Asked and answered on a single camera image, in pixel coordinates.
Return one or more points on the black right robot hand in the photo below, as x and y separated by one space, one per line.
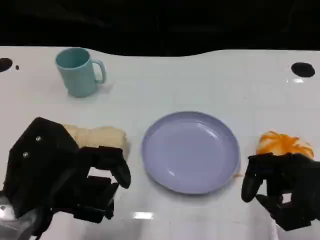
290 175

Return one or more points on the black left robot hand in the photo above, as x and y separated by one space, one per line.
117 170

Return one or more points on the beige towel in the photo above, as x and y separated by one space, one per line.
100 137

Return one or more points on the orange and white bread roll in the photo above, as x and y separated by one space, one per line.
282 143

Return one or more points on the lilac plate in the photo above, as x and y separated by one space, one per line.
191 152

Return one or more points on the pale green mug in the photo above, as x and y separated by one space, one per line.
78 75

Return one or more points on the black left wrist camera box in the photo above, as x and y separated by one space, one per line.
37 160

